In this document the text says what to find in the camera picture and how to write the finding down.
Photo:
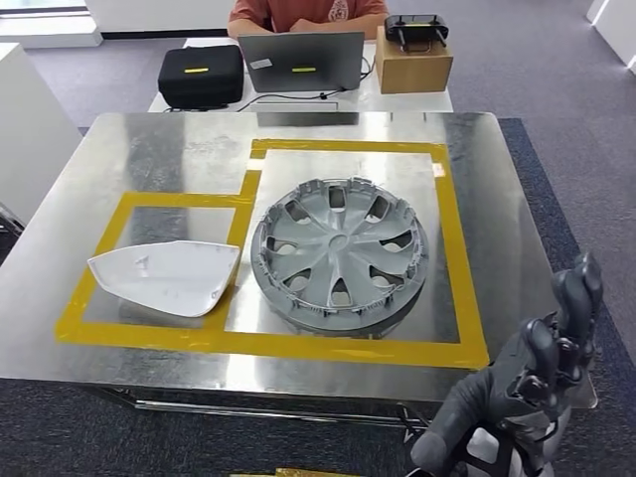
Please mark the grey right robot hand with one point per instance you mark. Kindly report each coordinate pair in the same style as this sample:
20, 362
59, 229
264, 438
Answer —
526, 375

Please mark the silver plastic wheel hubcap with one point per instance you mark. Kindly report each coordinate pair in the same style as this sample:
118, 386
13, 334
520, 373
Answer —
338, 243

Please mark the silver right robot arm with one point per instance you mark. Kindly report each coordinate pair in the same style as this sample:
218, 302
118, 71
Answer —
482, 451

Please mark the person's right forearm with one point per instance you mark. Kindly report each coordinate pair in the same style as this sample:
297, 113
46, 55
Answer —
248, 28

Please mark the person's left forearm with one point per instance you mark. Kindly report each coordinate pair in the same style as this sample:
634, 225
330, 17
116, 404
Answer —
357, 26

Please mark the steel top workbench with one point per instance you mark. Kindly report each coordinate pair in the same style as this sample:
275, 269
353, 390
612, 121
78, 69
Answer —
496, 230

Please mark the yellow tape on workbench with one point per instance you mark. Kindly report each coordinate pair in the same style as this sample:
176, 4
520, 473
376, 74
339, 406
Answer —
149, 339

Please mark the yellow floor tape strip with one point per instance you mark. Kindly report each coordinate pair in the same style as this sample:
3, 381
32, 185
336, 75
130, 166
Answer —
298, 473

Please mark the brown cardboard box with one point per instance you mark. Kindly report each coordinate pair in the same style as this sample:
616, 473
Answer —
412, 72

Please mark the black controller with antennas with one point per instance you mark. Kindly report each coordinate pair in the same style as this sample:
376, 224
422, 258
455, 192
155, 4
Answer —
394, 28

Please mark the grey laptop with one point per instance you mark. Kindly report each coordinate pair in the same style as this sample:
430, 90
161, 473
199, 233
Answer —
328, 52

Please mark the person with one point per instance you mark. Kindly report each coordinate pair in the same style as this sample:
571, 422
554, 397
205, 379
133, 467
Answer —
308, 10

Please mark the white car mirror cover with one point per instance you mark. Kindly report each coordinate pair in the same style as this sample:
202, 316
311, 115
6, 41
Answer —
164, 280

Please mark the black case yellow label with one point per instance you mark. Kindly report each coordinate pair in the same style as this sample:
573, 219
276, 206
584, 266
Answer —
198, 89

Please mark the white cabinet block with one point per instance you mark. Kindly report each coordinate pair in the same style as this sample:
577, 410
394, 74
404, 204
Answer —
35, 131

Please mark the white low platform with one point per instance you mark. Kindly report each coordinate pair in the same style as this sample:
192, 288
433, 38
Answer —
50, 33

